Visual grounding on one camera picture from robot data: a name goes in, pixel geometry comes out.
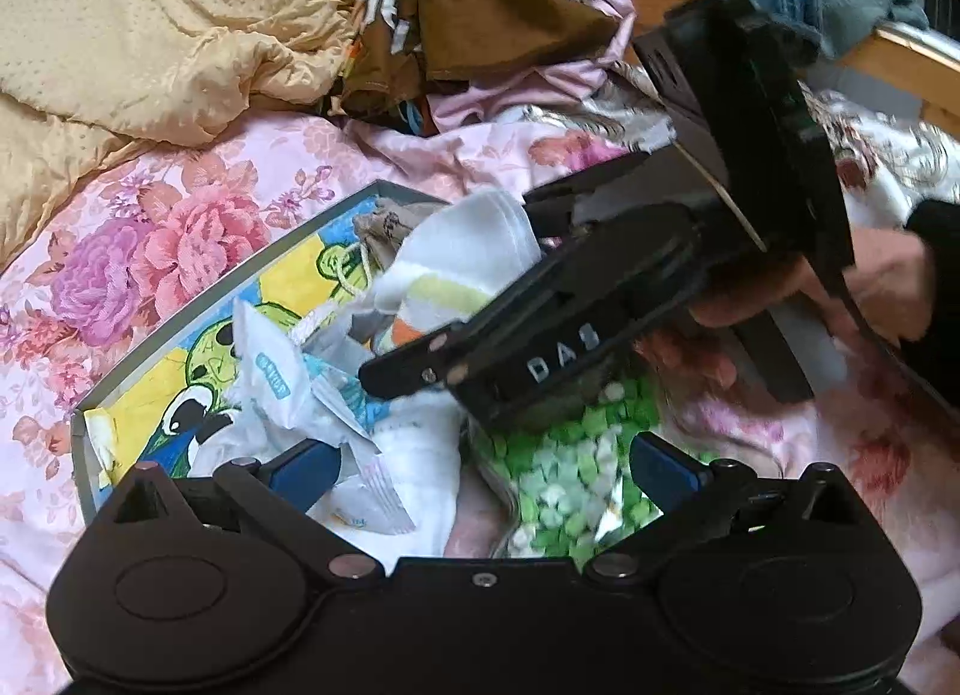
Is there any blue mask packet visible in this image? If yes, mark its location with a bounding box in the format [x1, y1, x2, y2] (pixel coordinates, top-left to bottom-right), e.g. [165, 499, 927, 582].
[302, 354, 415, 536]

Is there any striped pastel towel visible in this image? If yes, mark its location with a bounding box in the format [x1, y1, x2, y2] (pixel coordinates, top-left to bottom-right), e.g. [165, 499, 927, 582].
[374, 188, 542, 354]

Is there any beige drawstring pouch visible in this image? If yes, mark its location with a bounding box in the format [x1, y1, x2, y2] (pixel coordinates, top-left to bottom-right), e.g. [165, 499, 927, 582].
[335, 197, 443, 297]

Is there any white tissue packet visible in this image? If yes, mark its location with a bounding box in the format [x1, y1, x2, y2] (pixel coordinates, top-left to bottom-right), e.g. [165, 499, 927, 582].
[233, 299, 314, 453]

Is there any white baby garment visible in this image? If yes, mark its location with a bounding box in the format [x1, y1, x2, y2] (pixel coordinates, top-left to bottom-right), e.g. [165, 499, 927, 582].
[309, 392, 466, 573]

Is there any person right hand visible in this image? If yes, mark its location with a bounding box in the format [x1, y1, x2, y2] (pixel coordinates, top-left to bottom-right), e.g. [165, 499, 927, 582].
[633, 227, 935, 390]

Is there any glass jar of green stars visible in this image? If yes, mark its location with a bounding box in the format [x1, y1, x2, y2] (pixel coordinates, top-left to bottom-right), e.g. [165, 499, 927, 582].
[463, 370, 723, 568]

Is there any grey tray with cartoon lining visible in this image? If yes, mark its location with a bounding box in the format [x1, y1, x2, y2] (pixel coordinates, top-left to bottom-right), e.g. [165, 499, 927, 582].
[70, 180, 433, 521]

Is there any white maroon floral blanket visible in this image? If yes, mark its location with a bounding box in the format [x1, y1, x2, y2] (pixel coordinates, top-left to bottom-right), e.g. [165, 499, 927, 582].
[519, 74, 958, 229]

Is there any brown multicolour garment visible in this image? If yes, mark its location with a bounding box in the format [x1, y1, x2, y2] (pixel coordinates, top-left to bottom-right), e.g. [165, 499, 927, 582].
[332, 0, 620, 133]

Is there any pink floral bed sheet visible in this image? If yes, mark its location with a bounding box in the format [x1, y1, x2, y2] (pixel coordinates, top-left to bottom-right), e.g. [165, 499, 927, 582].
[2, 112, 958, 693]

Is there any pink lilac cloth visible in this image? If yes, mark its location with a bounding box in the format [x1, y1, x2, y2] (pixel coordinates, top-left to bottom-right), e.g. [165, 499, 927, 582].
[418, 0, 635, 131]

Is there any yellow dotted quilt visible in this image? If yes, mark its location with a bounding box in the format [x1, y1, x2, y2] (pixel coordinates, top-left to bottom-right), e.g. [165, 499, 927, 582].
[2, 0, 355, 260]

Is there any wooden bed frame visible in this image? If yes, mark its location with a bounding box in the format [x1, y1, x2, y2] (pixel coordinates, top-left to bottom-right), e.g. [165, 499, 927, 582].
[621, 0, 960, 142]

